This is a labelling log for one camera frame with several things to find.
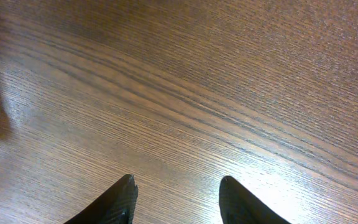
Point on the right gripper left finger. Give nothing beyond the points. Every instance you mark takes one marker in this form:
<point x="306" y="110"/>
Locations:
<point x="115" y="206"/>

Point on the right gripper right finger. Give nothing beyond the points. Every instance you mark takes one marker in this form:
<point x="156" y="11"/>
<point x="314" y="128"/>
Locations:
<point x="239" y="206"/>

